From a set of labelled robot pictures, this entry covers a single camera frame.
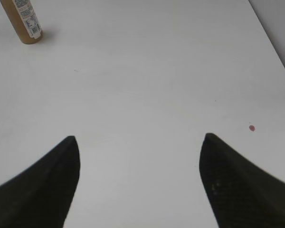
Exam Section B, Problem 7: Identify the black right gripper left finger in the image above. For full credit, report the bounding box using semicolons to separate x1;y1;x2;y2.
0;136;80;228

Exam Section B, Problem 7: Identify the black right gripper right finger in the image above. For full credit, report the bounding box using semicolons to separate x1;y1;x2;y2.
199;133;285;228

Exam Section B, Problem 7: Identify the orange juice bottle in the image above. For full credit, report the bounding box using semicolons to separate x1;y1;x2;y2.
0;0;43;45

